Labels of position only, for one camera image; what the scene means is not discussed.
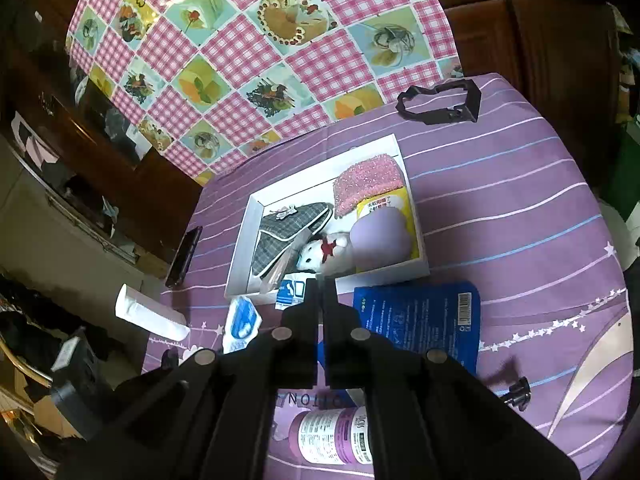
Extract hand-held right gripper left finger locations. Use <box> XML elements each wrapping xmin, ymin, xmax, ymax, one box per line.
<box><xmin>60</xmin><ymin>277</ymin><xmax>321</xmax><ymax>480</ymax></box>

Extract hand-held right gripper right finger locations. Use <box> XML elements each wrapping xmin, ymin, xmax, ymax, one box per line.
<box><xmin>322</xmin><ymin>279</ymin><xmax>581</xmax><ymax>480</ymax></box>

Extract white cardboard box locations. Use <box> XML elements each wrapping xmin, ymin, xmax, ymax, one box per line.
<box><xmin>224</xmin><ymin>133</ymin><xmax>431</xmax><ymax>299</ymax></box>

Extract grey plaid glove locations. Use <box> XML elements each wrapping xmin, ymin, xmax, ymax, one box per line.
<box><xmin>250</xmin><ymin>230</ymin><xmax>321</xmax><ymax>282</ymax></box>

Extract lavender makeup sponge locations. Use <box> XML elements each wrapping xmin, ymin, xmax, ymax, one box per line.
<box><xmin>349</xmin><ymin>210</ymin><xmax>409</xmax><ymax>269</ymax></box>

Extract grey plaid slippers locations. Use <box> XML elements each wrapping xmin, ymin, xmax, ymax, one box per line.
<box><xmin>260</xmin><ymin>201</ymin><xmax>334</xmax><ymax>247</ymax></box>

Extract pink sparkly cloth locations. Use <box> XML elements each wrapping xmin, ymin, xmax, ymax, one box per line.
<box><xmin>332</xmin><ymin>155</ymin><xmax>406</xmax><ymax>219</ymax></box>

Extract small blue white card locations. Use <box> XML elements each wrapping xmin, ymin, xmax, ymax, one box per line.
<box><xmin>275</xmin><ymin>280</ymin><xmax>307</xmax><ymax>311</ymax></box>

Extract small white blue packet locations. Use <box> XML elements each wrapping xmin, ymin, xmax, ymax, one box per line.
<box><xmin>220</xmin><ymin>296</ymin><xmax>264</xmax><ymax>354</ymax></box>

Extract white plush toy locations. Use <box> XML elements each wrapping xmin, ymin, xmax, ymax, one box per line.
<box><xmin>296</xmin><ymin>231</ymin><xmax>354</xmax><ymax>277</ymax></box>

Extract blue printed packet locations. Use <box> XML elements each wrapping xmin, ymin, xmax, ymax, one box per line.
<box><xmin>352</xmin><ymin>280</ymin><xmax>482</xmax><ymax>367</ymax></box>

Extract purple pump bottle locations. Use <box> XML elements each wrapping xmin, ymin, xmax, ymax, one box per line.
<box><xmin>272</xmin><ymin>360</ymin><xmax>531</xmax><ymax>466</ymax></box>

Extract white tube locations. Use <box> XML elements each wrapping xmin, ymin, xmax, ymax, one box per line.
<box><xmin>115</xmin><ymin>284</ymin><xmax>191</xmax><ymax>342</ymax></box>

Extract yellow packet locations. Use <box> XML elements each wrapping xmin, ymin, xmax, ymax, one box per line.
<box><xmin>356</xmin><ymin>187</ymin><xmax>416</xmax><ymax>242</ymax></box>

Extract black phone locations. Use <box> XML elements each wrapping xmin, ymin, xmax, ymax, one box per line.
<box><xmin>165</xmin><ymin>226</ymin><xmax>204</xmax><ymax>289</ymax></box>

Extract dark wooden cabinet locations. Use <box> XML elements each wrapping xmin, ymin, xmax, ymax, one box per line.
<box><xmin>0</xmin><ymin>0</ymin><xmax>202</xmax><ymax>281</ymax></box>

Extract pink checkered printed cloth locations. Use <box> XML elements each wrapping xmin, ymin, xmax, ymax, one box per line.
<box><xmin>65</xmin><ymin>0</ymin><xmax>464</xmax><ymax>186</ymax></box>

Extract black plastic frame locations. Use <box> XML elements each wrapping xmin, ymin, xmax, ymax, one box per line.
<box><xmin>396</xmin><ymin>79</ymin><xmax>482</xmax><ymax>125</ymax></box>

